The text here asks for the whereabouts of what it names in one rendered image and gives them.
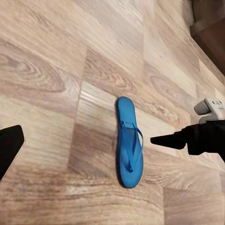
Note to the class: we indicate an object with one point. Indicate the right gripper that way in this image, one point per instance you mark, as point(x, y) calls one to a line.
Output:
point(197, 138)

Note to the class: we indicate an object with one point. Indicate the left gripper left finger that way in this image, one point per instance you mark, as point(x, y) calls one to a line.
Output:
point(11, 140)

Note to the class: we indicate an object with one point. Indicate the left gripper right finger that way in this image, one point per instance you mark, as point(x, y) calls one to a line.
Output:
point(217, 139)

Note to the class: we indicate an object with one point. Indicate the sandal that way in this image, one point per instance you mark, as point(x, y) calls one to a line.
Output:
point(130, 157)

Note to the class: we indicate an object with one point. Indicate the bed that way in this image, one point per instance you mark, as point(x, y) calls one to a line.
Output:
point(208, 31)

